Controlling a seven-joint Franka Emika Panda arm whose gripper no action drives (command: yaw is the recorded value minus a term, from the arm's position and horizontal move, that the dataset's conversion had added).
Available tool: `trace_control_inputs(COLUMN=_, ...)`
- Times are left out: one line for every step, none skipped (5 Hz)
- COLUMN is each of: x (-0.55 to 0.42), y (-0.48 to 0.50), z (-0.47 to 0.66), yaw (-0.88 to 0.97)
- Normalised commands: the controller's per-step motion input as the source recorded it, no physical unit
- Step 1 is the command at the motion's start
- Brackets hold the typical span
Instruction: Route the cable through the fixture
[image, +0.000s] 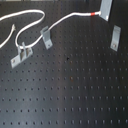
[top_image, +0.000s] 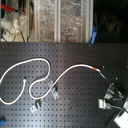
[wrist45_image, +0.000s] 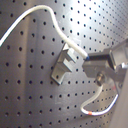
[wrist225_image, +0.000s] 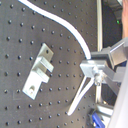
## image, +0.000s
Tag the grey metal clip left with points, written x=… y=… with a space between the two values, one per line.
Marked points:
x=23 y=54

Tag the grey metal clip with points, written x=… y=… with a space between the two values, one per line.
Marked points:
x=115 y=38
x=23 y=54
x=45 y=32

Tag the grey metal clip right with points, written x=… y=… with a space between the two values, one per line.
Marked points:
x=115 y=38

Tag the grey metal cable anchor block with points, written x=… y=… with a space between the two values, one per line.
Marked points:
x=105 y=9

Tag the grey metal clip middle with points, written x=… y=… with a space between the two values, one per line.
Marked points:
x=45 y=32

